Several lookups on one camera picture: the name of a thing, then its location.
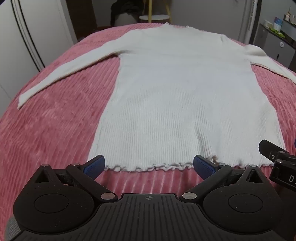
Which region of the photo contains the blue and white box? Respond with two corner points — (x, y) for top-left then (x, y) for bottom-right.
(273, 17), (284, 32)

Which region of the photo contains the brown wooden door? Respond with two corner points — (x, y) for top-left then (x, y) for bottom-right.
(68, 0), (97, 40)

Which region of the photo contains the white ribbed knit sweater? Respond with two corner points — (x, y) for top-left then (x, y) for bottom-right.
(18, 23), (296, 173)

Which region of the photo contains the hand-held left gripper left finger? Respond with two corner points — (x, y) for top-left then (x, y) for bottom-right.
(34, 155), (118, 202)

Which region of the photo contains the yellow-legged side table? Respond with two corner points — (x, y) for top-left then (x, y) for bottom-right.
(138, 0), (172, 24)

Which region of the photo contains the dark clothing pile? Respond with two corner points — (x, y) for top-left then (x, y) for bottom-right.
(110, 0), (145, 27)

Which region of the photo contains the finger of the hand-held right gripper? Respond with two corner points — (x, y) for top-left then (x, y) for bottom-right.
(258, 139), (296, 164)

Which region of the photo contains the pink corduroy blanket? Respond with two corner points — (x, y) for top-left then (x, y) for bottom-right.
(0, 23), (296, 218)

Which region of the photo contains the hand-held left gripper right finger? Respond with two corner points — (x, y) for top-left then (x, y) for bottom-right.
(182, 155), (266, 202)

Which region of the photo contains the white wardrobe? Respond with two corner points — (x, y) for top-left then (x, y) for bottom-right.
(0, 0), (78, 98)

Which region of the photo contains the grey cabinet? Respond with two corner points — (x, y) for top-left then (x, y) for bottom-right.
(254, 23), (296, 70)

